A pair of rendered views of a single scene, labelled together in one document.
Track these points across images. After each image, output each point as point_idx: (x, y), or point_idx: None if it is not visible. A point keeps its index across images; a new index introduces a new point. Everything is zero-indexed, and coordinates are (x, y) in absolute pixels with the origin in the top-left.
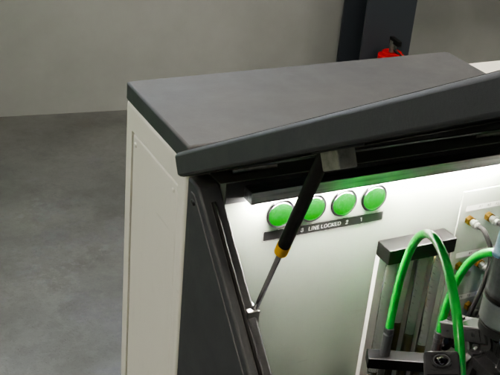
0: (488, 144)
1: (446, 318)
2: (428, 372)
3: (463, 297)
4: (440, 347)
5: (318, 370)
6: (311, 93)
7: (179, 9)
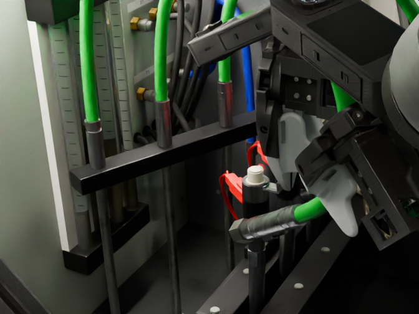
0: None
1: (166, 73)
2: (307, 20)
3: (151, 72)
4: (170, 122)
5: (7, 239)
6: None
7: None
